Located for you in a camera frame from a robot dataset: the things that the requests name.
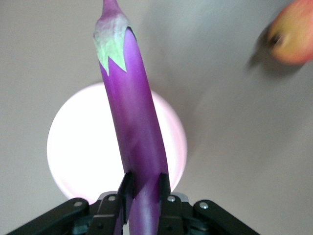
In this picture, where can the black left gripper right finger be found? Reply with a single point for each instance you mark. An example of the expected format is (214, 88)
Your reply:
(171, 213)

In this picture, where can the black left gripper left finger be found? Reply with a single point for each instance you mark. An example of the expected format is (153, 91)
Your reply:
(108, 213)

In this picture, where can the purple eggplant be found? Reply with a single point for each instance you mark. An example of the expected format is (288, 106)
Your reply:
(137, 117)

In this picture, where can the red pomegranate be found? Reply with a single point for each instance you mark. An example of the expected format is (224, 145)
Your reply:
(293, 36)

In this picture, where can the pink plate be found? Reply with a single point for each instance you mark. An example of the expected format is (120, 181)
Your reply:
(83, 147)

